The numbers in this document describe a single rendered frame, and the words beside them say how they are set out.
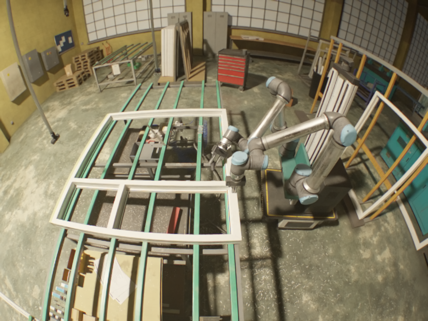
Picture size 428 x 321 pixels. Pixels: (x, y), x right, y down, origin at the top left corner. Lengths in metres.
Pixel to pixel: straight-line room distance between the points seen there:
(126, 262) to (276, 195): 1.65
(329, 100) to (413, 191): 3.03
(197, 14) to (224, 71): 3.94
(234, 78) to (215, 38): 3.67
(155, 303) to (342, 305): 1.99
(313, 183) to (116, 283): 1.62
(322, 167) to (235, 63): 3.75
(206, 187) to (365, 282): 2.35
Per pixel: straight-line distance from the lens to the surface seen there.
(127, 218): 1.74
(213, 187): 1.37
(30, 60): 7.90
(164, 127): 2.33
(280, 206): 2.10
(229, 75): 4.76
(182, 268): 1.77
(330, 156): 1.23
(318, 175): 1.34
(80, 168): 1.90
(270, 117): 1.47
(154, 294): 1.44
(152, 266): 1.47
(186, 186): 1.37
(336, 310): 2.48
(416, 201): 4.20
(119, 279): 1.54
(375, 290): 2.93
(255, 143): 1.17
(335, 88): 1.61
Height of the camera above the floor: 2.03
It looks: 46 degrees down
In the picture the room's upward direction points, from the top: 2 degrees clockwise
